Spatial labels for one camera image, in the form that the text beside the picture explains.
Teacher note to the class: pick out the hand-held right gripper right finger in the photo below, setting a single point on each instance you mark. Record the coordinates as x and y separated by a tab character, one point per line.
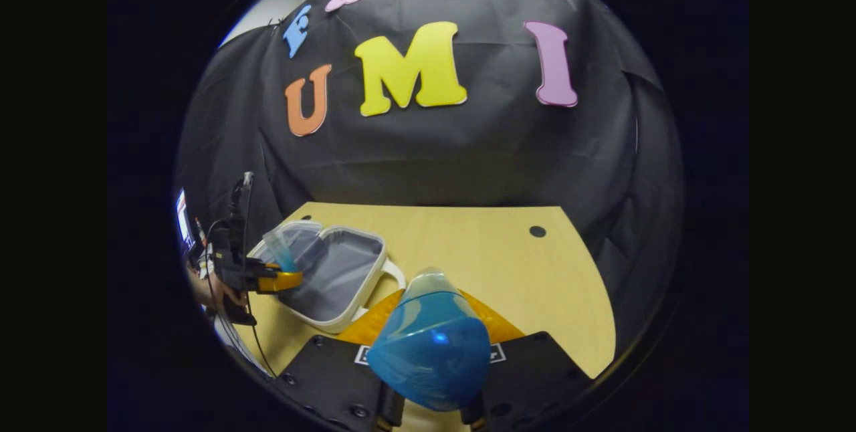
535	378

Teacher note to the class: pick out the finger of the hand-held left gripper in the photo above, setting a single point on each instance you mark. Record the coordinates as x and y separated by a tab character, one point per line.
284	281

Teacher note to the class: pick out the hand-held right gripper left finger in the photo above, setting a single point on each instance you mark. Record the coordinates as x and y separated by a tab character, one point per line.
328	378

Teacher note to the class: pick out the white suitcase with grey lining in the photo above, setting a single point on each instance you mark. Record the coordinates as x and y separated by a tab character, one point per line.
334	271

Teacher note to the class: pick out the blue skin toner bottle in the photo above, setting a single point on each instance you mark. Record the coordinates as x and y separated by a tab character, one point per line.
428	352

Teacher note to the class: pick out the lit display screen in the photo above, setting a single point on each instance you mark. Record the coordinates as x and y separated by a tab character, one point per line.
183	218

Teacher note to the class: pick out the black table grommet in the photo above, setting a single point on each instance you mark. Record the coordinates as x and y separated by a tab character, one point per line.
537	231

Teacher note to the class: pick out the black backdrop cloth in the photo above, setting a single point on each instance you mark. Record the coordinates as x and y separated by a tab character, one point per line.
435	151

